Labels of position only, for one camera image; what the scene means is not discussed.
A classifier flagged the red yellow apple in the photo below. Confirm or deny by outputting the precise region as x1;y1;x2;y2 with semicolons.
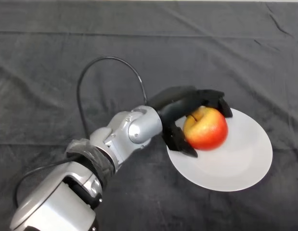
183;106;229;152

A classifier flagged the black table cloth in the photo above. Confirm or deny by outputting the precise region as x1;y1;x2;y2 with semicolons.
0;0;298;231

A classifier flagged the white round plate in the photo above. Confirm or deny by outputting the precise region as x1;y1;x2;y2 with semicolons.
167;107;273;193

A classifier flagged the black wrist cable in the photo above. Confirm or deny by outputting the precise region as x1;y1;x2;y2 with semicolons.
13;56;148;209

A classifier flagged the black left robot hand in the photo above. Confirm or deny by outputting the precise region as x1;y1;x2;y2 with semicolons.
148;85;233;159

